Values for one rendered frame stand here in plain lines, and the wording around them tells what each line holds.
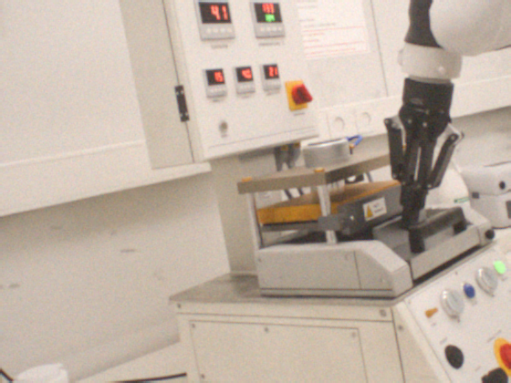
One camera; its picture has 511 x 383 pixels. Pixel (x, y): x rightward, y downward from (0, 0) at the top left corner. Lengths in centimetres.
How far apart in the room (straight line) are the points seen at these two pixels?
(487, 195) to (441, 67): 107
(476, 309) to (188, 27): 63
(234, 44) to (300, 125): 21
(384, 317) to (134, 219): 79
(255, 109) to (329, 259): 36
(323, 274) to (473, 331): 23
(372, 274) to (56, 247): 78
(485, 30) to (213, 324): 65
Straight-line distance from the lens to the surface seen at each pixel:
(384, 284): 103
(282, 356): 118
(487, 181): 209
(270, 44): 137
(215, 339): 127
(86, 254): 163
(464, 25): 95
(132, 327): 169
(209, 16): 126
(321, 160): 120
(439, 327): 107
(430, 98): 109
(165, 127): 126
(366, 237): 117
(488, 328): 117
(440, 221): 114
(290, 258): 112
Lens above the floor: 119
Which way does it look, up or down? 3 degrees down
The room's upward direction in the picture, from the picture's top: 10 degrees counter-clockwise
